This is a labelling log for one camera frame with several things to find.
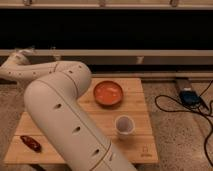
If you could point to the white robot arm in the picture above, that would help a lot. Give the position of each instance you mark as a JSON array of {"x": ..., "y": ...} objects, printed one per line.
[{"x": 50, "y": 97}]

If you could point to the orange bowl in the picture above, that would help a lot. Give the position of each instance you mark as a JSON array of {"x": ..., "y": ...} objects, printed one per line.
[{"x": 108, "y": 93}]

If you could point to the wooden table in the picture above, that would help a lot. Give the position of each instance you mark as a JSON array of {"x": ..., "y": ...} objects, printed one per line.
[{"x": 139, "y": 148}]

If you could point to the white paper cup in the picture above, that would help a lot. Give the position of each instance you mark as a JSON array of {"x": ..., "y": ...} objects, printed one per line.
[{"x": 124, "y": 126}]

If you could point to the blue power adapter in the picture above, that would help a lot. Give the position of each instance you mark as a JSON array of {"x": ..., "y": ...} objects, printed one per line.
[{"x": 189, "y": 98}]

